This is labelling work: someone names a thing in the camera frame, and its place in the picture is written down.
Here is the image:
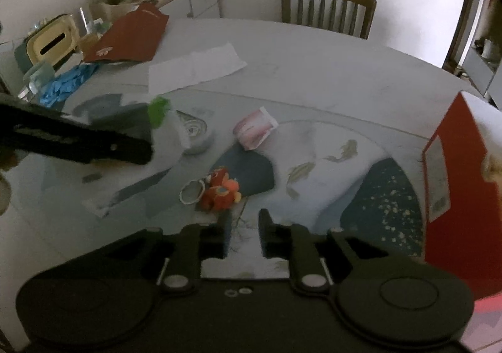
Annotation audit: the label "white plastic bag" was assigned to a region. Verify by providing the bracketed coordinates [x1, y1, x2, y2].
[71, 94, 189, 218]

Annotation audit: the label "orange red plush keychain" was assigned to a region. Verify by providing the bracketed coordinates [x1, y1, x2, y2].
[179, 167, 243, 213]

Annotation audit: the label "pink tissue packet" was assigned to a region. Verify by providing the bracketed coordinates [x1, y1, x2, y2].
[232, 106, 278, 150]

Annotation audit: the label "red cardboard shoe box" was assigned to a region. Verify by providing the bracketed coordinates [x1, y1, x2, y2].
[422, 91, 501, 299]

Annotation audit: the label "yellow plush toy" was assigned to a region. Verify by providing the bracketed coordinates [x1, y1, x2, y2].
[481, 153, 502, 189]

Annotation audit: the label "blue gloves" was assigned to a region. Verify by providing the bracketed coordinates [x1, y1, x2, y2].
[39, 63, 100, 108]

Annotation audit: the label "yellow tissue box holder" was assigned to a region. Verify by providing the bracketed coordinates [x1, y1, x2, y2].
[14, 14, 80, 73]

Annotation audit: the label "white paper sheet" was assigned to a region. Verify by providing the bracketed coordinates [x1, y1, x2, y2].
[148, 42, 247, 95]

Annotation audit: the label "red paper bag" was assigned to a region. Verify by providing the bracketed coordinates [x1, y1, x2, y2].
[83, 3, 169, 63]

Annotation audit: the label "white drawer sideboard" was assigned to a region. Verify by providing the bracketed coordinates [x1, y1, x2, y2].
[155, 0, 221, 19]

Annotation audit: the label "dark wooden slatted chair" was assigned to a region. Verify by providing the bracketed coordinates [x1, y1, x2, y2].
[281, 0, 377, 39]

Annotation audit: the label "white wall cabinet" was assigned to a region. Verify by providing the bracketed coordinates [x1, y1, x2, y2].
[462, 40, 501, 110]

